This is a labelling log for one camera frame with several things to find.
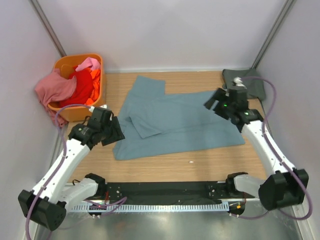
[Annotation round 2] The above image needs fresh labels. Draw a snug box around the orange plastic basket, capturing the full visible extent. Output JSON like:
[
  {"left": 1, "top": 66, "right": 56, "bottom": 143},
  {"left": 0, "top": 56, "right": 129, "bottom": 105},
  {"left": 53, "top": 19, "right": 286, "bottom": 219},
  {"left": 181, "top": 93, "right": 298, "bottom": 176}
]
[{"left": 53, "top": 53, "right": 107, "bottom": 122}]

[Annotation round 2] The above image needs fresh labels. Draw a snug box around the red t shirt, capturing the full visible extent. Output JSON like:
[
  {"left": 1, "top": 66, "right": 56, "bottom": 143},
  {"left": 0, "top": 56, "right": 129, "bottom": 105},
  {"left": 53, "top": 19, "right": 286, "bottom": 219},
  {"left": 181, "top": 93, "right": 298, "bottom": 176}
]
[{"left": 59, "top": 68, "right": 95, "bottom": 108}]

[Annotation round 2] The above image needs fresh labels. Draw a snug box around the orange t shirt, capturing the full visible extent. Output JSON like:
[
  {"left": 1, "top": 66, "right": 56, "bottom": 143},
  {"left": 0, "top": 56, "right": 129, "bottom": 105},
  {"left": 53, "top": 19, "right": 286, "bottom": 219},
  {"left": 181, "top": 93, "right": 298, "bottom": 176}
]
[{"left": 85, "top": 67, "right": 101, "bottom": 106}]

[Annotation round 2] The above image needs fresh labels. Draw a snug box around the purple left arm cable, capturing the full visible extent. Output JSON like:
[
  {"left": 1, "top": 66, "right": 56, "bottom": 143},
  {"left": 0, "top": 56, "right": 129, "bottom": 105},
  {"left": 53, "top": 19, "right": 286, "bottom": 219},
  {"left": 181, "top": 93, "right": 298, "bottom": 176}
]
[{"left": 24, "top": 105, "right": 127, "bottom": 240}]

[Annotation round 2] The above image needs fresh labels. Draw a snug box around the light blue t shirt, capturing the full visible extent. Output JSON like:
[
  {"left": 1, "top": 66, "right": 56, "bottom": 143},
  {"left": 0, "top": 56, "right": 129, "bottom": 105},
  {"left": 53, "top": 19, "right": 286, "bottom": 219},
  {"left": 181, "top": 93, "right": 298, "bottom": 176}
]
[{"left": 113, "top": 75, "right": 245, "bottom": 161}]

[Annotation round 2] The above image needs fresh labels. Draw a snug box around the grey t shirt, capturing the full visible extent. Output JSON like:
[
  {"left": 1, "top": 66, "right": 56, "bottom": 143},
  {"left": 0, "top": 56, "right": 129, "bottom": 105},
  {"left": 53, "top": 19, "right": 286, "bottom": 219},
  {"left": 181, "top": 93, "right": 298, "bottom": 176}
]
[{"left": 222, "top": 68, "right": 266, "bottom": 101}]

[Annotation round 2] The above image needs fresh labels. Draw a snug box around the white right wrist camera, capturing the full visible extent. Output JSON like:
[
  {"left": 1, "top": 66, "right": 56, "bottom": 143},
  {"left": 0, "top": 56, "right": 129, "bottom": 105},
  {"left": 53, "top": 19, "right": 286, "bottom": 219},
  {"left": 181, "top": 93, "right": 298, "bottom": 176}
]
[{"left": 232, "top": 77, "right": 247, "bottom": 89}]

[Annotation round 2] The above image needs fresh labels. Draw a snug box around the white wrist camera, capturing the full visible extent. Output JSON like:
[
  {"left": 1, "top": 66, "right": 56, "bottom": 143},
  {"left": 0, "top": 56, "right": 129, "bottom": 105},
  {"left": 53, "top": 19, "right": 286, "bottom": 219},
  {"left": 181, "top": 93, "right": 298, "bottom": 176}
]
[
  {"left": 232, "top": 77, "right": 247, "bottom": 89},
  {"left": 88, "top": 104, "right": 111, "bottom": 114}
]

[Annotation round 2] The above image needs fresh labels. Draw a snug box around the light pink t shirt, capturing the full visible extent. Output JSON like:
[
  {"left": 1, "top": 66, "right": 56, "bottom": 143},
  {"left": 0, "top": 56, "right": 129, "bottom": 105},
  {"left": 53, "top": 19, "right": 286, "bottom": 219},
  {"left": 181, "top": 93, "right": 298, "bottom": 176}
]
[{"left": 75, "top": 57, "right": 101, "bottom": 72}]

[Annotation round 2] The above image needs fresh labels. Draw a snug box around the slotted grey cable duct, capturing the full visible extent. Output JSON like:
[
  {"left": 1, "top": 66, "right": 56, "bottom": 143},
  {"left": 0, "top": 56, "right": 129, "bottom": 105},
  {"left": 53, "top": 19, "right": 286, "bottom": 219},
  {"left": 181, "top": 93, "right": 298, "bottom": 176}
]
[{"left": 70, "top": 202, "right": 230, "bottom": 214}]

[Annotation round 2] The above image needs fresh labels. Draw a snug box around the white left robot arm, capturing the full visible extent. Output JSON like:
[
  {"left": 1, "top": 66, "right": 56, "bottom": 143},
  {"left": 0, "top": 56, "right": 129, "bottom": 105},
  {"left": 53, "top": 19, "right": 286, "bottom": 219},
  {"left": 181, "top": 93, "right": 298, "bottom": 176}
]
[{"left": 18, "top": 105, "right": 125, "bottom": 231}]

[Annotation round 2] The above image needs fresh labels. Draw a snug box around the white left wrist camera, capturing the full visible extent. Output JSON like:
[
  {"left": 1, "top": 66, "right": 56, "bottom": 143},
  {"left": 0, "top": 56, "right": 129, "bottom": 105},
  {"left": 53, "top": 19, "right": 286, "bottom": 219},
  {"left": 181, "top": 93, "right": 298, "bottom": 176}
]
[{"left": 88, "top": 104, "right": 111, "bottom": 114}]

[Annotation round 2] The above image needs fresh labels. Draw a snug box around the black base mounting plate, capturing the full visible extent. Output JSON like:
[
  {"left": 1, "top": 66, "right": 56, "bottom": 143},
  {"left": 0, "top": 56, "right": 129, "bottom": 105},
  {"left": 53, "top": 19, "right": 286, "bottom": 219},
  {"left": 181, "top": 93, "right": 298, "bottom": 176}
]
[{"left": 103, "top": 181, "right": 253, "bottom": 206}]

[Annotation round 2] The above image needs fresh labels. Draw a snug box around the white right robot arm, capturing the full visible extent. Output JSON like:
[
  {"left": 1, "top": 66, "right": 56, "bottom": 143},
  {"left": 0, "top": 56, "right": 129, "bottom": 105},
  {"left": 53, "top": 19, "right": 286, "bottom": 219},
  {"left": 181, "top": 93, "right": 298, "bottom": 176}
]
[{"left": 204, "top": 86, "right": 309, "bottom": 211}]

